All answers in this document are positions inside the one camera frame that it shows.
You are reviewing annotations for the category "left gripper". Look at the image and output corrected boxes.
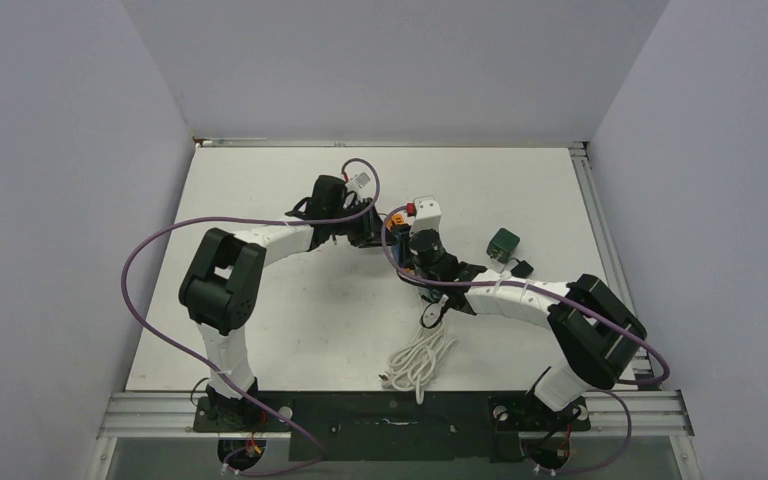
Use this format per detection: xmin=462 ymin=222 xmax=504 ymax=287
xmin=328 ymin=200 xmax=394 ymax=250

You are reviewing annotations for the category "blue plug adapter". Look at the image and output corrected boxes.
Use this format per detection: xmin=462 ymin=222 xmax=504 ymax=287
xmin=391 ymin=239 xmax=409 ymax=268

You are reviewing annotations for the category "teal power strip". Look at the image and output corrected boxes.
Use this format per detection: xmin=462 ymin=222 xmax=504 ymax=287
xmin=418 ymin=287 xmax=445 ymax=304

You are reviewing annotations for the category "green cube plug adapter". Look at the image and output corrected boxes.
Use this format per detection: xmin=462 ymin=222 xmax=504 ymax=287
xmin=486 ymin=227 xmax=521 ymax=263

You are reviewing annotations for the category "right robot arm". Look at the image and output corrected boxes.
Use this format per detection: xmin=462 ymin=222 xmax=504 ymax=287
xmin=385 ymin=227 xmax=647 ymax=428

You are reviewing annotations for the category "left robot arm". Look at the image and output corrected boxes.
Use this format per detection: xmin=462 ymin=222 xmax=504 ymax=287
xmin=178 ymin=173 xmax=382 ymax=430

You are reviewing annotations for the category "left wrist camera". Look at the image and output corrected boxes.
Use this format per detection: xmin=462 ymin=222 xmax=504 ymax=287
xmin=346 ymin=172 xmax=372 ymax=199

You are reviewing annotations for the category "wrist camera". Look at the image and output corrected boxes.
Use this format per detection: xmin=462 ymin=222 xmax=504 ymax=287
xmin=410 ymin=196 xmax=442 ymax=235
xmin=346 ymin=172 xmax=372 ymax=199

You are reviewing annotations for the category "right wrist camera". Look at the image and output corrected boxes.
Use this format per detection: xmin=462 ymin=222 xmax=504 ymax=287
xmin=410 ymin=196 xmax=442 ymax=235

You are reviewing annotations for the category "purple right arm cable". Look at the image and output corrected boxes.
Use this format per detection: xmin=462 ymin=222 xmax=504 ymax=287
xmin=380 ymin=205 xmax=671 ymax=477

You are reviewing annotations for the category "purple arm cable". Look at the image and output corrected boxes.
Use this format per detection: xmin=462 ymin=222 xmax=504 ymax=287
xmin=380 ymin=205 xmax=671 ymax=477
xmin=120 ymin=157 xmax=382 ymax=478

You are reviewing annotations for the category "white power strip cord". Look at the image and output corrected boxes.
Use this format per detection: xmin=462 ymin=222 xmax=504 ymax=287
xmin=378 ymin=314 xmax=458 ymax=405

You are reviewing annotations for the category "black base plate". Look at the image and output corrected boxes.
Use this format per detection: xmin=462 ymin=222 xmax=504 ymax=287
xmin=192 ymin=391 xmax=591 ymax=463

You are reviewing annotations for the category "aluminium right rail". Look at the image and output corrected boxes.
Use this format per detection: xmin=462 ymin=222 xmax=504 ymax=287
xmin=569 ymin=142 xmax=657 ymax=389

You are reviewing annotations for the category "aluminium rail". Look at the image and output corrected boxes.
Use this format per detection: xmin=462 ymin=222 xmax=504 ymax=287
xmin=97 ymin=392 xmax=293 ymax=440
xmin=569 ymin=142 xmax=657 ymax=389

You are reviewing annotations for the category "aluminium front rail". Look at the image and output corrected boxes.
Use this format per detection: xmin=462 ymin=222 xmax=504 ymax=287
xmin=97 ymin=392 xmax=293 ymax=440

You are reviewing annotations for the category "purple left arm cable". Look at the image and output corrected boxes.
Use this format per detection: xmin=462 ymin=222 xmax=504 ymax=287
xmin=120 ymin=157 xmax=382 ymax=478

